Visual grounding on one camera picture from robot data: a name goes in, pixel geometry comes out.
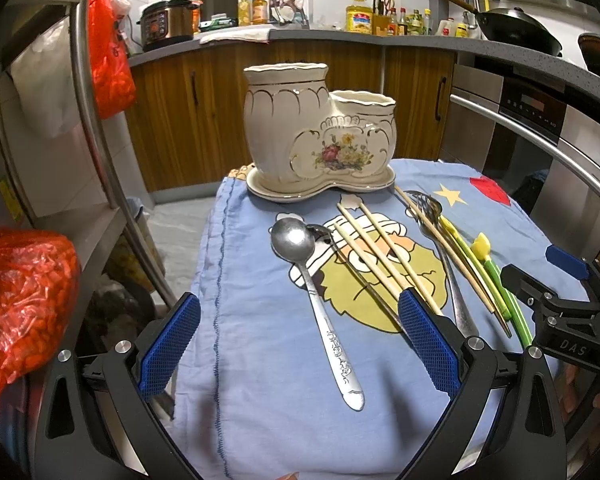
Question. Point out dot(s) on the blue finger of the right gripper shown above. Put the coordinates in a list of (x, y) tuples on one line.
[(576, 267)]

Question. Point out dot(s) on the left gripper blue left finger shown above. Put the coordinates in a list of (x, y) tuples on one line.
[(162, 344)]

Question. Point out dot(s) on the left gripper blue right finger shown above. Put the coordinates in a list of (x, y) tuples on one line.
[(439, 359)]

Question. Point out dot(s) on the wooden chopstick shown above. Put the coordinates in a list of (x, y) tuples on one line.
[(399, 252), (355, 225), (369, 253), (457, 262)]

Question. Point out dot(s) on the yellow green tulip utensil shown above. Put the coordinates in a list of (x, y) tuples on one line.
[(508, 305), (496, 296)]

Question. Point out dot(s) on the silver fork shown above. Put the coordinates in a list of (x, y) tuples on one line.
[(463, 318)]

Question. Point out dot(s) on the large silver spoon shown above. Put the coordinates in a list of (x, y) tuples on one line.
[(292, 241)]

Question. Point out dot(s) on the gold fork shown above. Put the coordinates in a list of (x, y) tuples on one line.
[(428, 205)]

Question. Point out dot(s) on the blue cartoon cloth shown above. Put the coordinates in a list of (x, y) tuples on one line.
[(255, 397)]

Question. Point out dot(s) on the red plastic bag lower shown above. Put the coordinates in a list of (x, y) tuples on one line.
[(39, 284)]

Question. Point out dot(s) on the cream ceramic holder saucer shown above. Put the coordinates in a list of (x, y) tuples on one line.
[(255, 186)]

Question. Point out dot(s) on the black wok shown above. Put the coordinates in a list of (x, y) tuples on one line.
[(513, 26)]

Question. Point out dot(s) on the cream ceramic utensil holder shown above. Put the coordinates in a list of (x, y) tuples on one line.
[(301, 134)]

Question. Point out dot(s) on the red plastic bag hanging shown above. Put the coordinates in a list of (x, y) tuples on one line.
[(114, 87)]

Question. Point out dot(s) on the wooden knife block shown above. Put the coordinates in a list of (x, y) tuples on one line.
[(380, 25)]

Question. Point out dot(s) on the yellow cooking oil bottle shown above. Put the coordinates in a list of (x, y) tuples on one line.
[(359, 19)]

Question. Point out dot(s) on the electric pressure cooker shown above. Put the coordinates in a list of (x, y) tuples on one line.
[(168, 22)]

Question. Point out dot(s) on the white dish towel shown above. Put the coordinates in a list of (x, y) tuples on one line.
[(252, 33)]

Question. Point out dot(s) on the metal shelf rack pole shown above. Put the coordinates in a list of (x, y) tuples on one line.
[(97, 144)]

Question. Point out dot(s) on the stainless oven handle bar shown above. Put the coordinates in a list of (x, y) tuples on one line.
[(534, 138)]

